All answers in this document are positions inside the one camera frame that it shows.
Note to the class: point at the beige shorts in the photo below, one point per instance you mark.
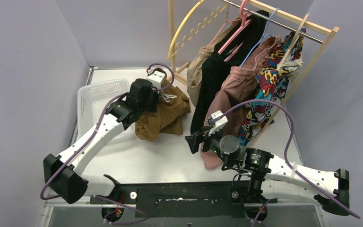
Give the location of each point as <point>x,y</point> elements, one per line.
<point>197,72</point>

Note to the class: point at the wooden clothes rack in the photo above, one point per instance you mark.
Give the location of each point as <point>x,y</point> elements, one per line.
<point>329,33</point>

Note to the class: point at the pink shorts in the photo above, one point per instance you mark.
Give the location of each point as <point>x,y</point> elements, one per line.
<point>240,85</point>

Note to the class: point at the thin pink wire hanger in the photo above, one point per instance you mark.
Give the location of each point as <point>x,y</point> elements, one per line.
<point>219,36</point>

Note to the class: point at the wooden hanger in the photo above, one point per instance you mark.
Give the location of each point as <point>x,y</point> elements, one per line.
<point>293,41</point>

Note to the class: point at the colourful comic print shorts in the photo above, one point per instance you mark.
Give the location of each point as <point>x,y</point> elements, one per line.
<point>273,85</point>

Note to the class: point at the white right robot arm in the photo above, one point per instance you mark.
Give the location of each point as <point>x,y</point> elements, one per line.
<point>271,177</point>

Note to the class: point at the light blue hanger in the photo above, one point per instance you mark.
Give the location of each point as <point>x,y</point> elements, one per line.
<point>263,35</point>

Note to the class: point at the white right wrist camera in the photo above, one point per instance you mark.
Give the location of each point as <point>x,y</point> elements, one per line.
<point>216,121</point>

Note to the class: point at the yellow wire hanger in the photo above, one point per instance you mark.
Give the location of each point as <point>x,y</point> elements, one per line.
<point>197,17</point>

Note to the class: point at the brown shorts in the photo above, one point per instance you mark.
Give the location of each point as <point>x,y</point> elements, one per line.
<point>172,105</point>

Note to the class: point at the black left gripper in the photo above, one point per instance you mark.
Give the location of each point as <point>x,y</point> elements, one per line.
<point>151,99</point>

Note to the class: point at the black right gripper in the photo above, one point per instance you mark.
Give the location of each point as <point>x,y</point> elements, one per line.
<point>199,137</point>

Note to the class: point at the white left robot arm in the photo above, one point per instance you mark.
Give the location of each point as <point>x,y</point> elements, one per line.
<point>64,173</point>

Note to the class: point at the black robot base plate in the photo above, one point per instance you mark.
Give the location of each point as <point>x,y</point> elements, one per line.
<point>188,200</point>

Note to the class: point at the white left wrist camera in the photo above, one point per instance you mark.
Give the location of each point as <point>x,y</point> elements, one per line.
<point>157,78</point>

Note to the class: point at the black shorts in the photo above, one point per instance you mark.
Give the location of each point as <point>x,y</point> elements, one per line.
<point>212,81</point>

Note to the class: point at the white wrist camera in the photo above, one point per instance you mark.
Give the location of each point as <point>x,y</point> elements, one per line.
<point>216,121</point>
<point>157,78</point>

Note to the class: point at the white plastic basket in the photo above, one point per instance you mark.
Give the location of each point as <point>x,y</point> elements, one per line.
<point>92,100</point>

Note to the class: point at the thick pink plastic hanger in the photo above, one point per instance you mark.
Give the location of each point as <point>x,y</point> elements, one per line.
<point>231,43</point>

